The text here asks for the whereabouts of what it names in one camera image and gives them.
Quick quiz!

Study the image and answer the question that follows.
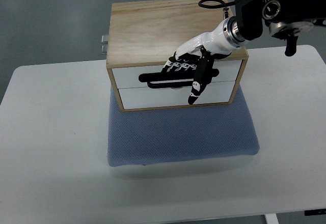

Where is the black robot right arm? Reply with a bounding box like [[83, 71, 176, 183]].
[[198, 0, 325, 57]]

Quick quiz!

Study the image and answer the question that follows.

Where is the silver metal clamp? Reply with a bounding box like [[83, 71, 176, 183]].
[[101, 34, 108, 54]]

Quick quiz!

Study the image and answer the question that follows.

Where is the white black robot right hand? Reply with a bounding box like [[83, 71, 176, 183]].
[[161, 16, 247, 105]]

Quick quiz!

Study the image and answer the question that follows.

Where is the white lower drawer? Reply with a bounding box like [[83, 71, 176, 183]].
[[119, 81, 235, 109]]

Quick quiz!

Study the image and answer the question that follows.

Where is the black table control panel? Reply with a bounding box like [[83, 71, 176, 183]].
[[304, 209, 326, 216]]

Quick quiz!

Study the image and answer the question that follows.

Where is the white drawer black handle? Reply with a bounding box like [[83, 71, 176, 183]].
[[112, 60, 242, 89]]

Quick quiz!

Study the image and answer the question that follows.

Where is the wooden drawer cabinet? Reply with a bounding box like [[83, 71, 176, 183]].
[[106, 0, 248, 111]]

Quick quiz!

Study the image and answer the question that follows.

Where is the white table leg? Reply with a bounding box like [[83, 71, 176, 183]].
[[264, 213, 279, 224]]

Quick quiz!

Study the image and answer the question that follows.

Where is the blue grey foam mat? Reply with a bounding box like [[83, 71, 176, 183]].
[[107, 89, 260, 167]]

